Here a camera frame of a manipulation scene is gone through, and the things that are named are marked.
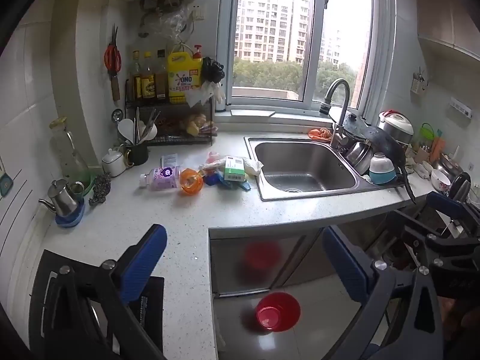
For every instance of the wall socket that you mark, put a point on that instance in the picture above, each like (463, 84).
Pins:
(198, 13)

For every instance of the white rice cooker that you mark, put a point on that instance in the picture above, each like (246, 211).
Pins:
(397, 125)

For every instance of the white plastic bag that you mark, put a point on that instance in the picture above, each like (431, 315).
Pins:
(198, 93)

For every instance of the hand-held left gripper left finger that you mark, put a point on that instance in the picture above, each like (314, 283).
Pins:
(144, 262)

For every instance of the black wok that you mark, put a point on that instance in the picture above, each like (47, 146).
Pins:
(390, 146)

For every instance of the red snack packets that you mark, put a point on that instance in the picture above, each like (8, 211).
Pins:
(210, 130)

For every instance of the steel bowl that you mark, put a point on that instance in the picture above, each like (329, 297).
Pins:
(358, 157)

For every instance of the glass pot lid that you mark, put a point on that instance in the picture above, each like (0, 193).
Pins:
(354, 123)

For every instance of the upper wall cabinet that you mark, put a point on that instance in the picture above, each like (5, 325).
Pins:
(450, 15)

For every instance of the stainless steel sink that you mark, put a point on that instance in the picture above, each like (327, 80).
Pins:
(303, 165)

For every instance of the clear plastic bag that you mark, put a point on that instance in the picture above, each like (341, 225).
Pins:
(176, 24)

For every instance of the yellow cap oil bottle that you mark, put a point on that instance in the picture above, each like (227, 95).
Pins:
(136, 82)

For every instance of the yellow detergent jug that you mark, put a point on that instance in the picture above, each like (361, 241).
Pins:
(183, 78)

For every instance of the steel wool scrubber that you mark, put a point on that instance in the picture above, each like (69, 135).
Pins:
(99, 191)

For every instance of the dark utensil cup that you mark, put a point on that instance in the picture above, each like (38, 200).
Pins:
(138, 155)

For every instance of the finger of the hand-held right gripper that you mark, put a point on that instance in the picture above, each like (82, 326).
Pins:
(416, 228)
(446, 201)

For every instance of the orange cloth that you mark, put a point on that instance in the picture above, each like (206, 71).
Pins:
(318, 134)

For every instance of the wall hook holder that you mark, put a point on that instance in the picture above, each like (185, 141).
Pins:
(418, 82)

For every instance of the white lidded pot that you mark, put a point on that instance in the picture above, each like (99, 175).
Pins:
(113, 163)

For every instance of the floral bowl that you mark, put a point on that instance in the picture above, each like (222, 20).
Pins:
(439, 182)

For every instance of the green bowl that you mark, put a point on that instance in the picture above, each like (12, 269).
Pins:
(89, 183)

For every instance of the white wall power strip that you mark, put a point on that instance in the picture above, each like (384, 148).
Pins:
(460, 107)

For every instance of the red plastic bin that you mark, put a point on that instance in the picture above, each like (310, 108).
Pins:
(277, 311)

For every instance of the red scissors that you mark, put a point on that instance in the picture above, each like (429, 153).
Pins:
(112, 58)

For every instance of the ginger root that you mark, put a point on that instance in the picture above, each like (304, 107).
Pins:
(193, 125)

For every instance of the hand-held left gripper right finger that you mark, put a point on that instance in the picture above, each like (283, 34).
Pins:
(345, 266)

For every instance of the window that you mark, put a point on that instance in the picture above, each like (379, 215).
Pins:
(270, 26)

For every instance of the green and white box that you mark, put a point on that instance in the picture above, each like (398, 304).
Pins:
(234, 168)

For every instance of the black pan lid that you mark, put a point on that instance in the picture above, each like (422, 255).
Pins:
(460, 187)

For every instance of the steel kitchen faucet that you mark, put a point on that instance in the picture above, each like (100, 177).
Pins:
(339, 120)

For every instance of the bowl of dried chilies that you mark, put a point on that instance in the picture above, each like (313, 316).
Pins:
(167, 125)

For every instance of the black plastic bag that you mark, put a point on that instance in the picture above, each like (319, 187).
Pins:
(212, 69)

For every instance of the clear glass bottle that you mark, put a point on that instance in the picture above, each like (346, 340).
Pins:
(69, 153)

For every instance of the blue dish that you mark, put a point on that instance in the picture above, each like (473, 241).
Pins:
(73, 217)

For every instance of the white spoon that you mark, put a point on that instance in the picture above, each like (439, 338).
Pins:
(151, 131)
(125, 129)

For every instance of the purple labelled plastic bottle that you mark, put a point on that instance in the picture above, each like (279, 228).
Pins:
(161, 178)

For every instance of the dark sauce bottle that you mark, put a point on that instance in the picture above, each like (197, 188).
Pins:
(161, 78)

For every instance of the yellow label sauce bottle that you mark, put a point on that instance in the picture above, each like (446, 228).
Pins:
(149, 84)

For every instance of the steel oil pot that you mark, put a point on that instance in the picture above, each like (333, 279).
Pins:
(63, 197)

